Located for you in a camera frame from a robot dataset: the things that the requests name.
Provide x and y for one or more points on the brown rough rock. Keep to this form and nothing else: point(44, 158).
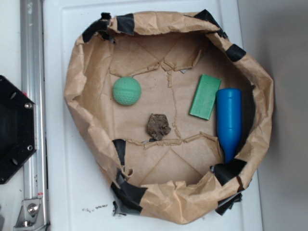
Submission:
point(158, 126)

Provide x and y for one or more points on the aluminium extrusion rail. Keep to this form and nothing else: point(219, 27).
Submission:
point(33, 84)

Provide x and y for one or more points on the metal corner bracket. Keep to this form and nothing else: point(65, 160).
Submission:
point(31, 216)

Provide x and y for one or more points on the brown paper bag bin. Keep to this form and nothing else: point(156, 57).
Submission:
point(181, 177)

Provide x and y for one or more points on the green dimpled ball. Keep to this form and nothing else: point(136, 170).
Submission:
point(126, 91)

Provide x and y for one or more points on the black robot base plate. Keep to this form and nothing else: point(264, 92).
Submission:
point(17, 129)

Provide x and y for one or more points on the blue plastic bottle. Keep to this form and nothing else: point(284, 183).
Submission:
point(229, 121)

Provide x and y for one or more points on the green rectangular block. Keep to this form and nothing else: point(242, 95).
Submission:
point(205, 96)

